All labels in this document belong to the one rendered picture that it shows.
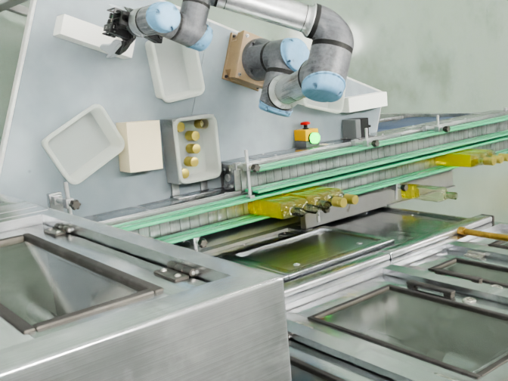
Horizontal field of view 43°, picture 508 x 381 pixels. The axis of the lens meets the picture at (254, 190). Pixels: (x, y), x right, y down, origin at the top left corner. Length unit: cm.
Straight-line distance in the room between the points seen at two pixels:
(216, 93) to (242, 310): 169
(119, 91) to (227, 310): 152
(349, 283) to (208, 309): 122
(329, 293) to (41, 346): 128
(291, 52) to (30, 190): 94
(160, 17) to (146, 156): 61
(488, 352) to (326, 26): 92
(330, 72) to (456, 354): 79
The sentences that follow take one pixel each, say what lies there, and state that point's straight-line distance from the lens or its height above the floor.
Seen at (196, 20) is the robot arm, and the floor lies 124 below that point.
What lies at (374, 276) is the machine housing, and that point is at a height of 143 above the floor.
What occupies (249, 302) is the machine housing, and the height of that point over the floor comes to 213.
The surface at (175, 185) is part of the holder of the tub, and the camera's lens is 228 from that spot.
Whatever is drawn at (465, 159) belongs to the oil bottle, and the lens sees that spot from 299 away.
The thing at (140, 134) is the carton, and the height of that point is 82.
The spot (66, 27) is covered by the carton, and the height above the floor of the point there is 81.
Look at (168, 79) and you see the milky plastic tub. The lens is 227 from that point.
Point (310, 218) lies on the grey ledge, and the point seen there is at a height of 88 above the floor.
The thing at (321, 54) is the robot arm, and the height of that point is 141.
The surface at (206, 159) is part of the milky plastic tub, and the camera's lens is 232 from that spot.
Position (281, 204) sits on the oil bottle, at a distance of 216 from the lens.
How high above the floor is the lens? 270
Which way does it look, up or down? 52 degrees down
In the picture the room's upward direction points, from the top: 98 degrees clockwise
